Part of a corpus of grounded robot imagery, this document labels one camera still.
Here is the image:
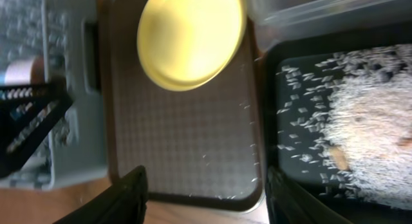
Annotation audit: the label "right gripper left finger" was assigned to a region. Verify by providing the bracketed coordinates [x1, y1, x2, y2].
[56, 166, 148, 224]

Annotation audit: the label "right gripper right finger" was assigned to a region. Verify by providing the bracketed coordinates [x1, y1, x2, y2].
[265, 167, 351, 224]

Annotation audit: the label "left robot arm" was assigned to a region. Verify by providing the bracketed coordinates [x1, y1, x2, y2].
[1, 82, 73, 178]

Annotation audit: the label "black tray bin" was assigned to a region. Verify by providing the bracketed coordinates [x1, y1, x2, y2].
[261, 22, 411, 223]

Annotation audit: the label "yellow plate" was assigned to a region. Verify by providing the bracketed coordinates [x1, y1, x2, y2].
[136, 0, 247, 91]

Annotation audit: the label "clear plastic bin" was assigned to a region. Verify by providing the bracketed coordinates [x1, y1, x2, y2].
[247, 0, 411, 52]

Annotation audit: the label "spilled rice grains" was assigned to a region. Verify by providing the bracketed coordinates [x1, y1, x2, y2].
[279, 44, 411, 210]

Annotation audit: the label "grey dish rack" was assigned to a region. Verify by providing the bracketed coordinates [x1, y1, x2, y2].
[1, 0, 108, 191]

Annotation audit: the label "dark brown serving tray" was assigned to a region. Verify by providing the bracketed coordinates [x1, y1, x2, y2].
[98, 0, 264, 212]

